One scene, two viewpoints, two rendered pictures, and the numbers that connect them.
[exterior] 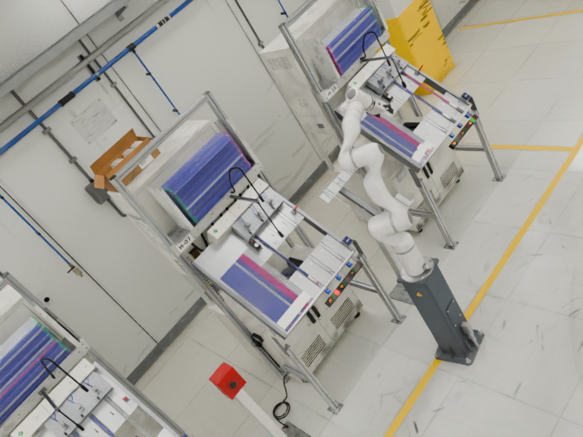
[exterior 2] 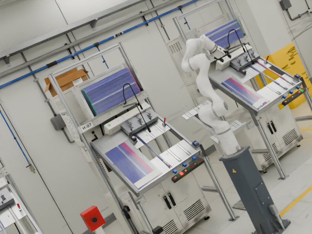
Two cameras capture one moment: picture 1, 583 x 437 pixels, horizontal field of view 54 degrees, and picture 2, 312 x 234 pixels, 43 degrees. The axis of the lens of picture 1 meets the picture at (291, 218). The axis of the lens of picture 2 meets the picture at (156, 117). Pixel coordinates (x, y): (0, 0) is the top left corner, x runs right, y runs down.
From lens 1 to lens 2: 1.36 m
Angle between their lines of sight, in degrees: 23
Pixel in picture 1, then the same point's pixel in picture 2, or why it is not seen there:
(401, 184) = (249, 131)
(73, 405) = not seen: outside the picture
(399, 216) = (217, 102)
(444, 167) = (286, 131)
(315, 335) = (169, 219)
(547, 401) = not seen: outside the picture
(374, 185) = (201, 80)
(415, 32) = (284, 66)
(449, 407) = not seen: outside the picture
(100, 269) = (48, 173)
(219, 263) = (107, 145)
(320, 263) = (174, 154)
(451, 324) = (259, 201)
